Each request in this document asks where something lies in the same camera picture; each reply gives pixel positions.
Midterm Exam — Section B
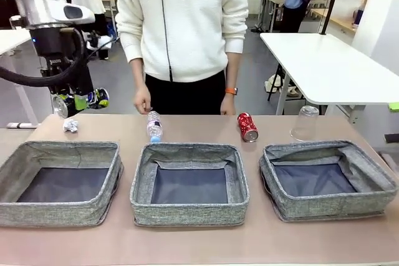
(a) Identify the black pole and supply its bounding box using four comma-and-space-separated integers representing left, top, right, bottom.
320, 0, 342, 35

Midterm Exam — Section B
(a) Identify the white paper ball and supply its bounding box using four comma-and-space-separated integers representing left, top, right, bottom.
63, 118, 79, 133

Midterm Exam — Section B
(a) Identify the grey fabric basket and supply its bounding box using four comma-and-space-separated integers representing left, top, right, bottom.
259, 140, 399, 223
0, 141, 125, 228
130, 143, 250, 227

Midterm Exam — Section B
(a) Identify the person in white sweater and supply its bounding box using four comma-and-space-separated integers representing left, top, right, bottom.
115, 0, 249, 116

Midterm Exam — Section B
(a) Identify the clear plastic cup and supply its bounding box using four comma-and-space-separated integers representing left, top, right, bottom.
289, 105, 320, 142

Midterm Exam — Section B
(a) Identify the person's left forearm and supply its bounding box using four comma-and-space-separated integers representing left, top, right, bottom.
226, 51, 240, 90

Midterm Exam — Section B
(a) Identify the red soda can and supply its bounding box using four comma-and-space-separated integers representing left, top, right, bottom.
237, 112, 259, 143

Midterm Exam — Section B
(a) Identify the crushed black green can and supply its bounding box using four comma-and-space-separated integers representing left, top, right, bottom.
52, 87, 110, 120

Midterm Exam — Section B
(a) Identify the person's left hand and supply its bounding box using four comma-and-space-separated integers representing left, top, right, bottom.
219, 93, 237, 116

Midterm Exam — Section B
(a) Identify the clear plastic water bottle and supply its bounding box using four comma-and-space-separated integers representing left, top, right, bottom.
146, 110, 165, 144

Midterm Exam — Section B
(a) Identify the person's right hand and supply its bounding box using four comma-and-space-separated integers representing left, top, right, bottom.
133, 84, 153, 115

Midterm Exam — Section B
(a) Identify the wooden desk with white legs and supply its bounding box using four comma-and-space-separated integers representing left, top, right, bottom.
99, 0, 118, 30

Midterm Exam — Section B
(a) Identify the beige bag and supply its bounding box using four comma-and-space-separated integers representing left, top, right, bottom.
264, 74, 283, 94

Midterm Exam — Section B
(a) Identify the thin black cord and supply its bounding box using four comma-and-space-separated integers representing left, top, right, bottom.
158, 0, 173, 82

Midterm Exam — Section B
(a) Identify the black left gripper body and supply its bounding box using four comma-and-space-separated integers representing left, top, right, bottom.
29, 27, 95, 96

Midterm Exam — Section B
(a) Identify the person's right forearm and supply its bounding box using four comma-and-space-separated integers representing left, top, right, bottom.
129, 58, 147, 89

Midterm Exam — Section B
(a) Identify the light wooden table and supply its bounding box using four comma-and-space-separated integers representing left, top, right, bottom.
311, 7, 357, 34

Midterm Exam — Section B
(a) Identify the large white table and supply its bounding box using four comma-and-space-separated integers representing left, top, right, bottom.
259, 32, 399, 116

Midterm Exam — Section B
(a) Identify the dark blue bottle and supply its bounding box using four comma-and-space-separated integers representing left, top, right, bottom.
353, 9, 365, 29

